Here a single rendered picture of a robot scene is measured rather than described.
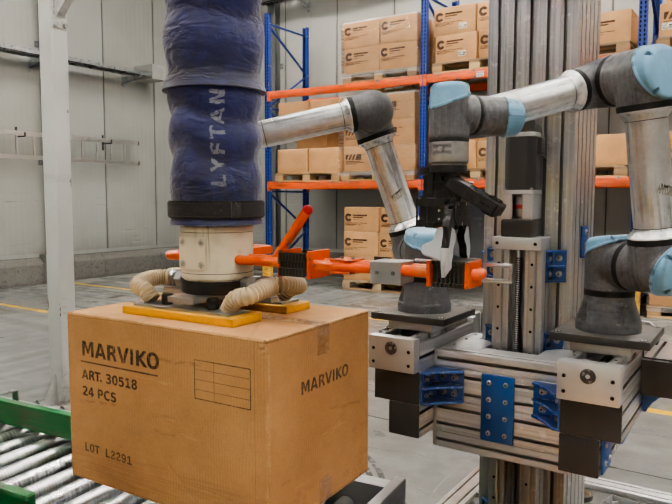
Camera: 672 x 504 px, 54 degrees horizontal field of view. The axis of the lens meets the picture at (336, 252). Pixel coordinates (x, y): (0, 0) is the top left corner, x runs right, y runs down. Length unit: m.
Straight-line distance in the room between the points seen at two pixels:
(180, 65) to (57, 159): 3.00
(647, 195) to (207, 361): 0.99
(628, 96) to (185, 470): 1.22
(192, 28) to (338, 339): 0.75
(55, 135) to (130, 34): 8.45
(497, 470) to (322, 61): 10.36
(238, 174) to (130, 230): 10.99
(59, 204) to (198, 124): 3.03
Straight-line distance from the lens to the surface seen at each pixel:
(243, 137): 1.52
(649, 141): 1.57
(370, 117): 1.84
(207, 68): 1.52
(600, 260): 1.68
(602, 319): 1.69
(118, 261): 12.15
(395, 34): 9.63
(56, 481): 2.18
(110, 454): 1.68
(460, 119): 1.27
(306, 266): 1.40
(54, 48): 4.57
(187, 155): 1.52
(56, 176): 4.48
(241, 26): 1.55
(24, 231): 11.30
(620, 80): 1.57
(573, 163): 1.89
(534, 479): 1.98
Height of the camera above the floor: 1.36
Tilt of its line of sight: 5 degrees down
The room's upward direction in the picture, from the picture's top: straight up
